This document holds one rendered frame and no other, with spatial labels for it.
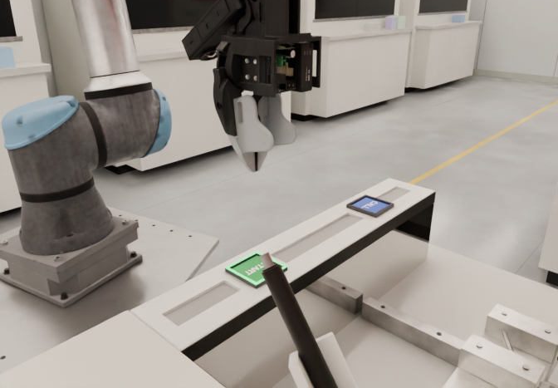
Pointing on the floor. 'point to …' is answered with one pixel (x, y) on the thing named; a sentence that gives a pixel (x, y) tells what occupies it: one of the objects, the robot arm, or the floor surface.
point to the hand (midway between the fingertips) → (250, 159)
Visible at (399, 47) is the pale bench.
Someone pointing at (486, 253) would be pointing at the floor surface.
